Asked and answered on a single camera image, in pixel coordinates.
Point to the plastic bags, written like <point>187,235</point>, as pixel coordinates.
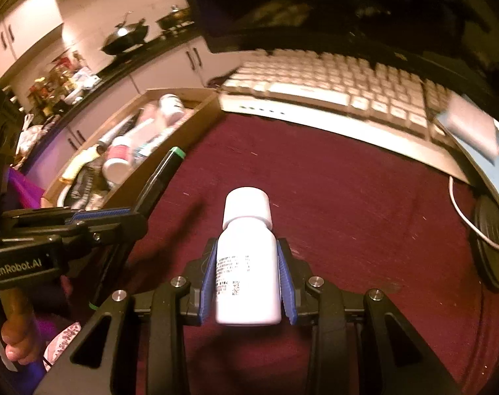
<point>33,135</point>

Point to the white bottle blue print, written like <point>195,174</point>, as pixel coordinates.
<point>245,288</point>

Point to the white cabinets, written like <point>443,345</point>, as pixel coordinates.
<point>167,70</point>
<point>23,28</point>

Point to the black round stand base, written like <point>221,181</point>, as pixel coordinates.
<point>492,263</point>

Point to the steel wok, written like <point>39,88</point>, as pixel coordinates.
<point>123,39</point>

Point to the white upper cabinets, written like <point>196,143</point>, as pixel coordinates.
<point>23,28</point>

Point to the shallow cardboard box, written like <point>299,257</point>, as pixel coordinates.
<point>200,109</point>

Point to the white lower cabinets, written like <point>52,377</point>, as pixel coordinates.
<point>167,70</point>

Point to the white sponge block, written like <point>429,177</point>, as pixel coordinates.
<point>471,125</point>

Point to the yellow snack packet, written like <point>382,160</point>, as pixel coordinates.
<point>78,164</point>

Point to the yellow round jar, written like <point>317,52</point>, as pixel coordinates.
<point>117,164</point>

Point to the green-capped black marker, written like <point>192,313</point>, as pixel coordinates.
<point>163,173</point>

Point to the black kitchen counter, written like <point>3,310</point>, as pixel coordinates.
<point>109,74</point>

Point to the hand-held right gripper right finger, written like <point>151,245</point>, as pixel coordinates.
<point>284,284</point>

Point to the black snack packet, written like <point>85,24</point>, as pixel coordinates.
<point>84,187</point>

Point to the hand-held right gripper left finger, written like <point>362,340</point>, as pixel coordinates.
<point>208,279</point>

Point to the lidded frying pan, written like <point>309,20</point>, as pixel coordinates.
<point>173,20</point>

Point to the floral cloth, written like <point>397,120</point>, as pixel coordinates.
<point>64,341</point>

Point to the cluster of condiment bottles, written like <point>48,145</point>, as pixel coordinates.
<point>56,78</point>

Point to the person's left hand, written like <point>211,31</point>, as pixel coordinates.
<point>21,337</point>

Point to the white bottle red label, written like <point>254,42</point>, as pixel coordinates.
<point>171,109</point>

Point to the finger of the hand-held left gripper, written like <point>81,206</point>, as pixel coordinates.
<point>117,230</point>
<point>101,215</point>

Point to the white packet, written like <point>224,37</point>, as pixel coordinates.
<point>86,78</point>

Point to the dark pouch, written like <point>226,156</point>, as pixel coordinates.
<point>216,82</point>

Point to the black computer monitor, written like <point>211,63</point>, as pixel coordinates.
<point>315,0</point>

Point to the blue notebook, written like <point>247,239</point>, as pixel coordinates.
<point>496,181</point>

